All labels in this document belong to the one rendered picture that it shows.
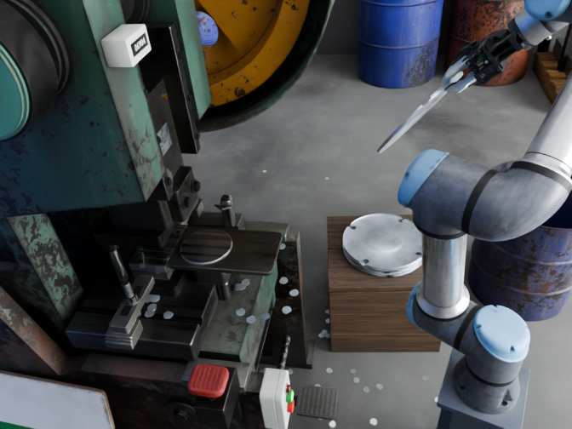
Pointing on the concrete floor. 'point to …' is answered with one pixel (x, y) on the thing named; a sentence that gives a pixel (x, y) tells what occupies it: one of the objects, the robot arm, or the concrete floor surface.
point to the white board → (51, 404)
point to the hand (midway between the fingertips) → (448, 83)
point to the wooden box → (369, 304)
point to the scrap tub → (526, 267)
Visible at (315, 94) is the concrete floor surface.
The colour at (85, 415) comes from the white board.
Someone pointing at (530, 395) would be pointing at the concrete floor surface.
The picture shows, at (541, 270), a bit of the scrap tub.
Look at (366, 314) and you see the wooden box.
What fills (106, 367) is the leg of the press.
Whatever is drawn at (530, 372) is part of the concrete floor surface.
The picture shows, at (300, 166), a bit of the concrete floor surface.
